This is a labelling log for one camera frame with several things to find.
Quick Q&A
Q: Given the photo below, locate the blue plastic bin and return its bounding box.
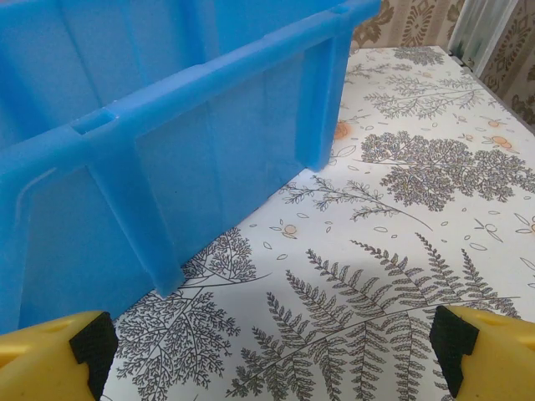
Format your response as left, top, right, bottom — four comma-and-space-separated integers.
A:
0, 0, 381, 339

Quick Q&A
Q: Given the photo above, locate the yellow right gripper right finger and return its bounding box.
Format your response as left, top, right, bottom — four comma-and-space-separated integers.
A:
430, 304, 535, 401

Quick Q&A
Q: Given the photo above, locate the aluminium frame post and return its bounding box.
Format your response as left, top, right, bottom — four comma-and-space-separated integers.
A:
447, 0, 509, 75

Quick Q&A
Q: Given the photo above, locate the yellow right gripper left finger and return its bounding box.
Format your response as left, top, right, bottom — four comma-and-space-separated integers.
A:
0, 309, 117, 401

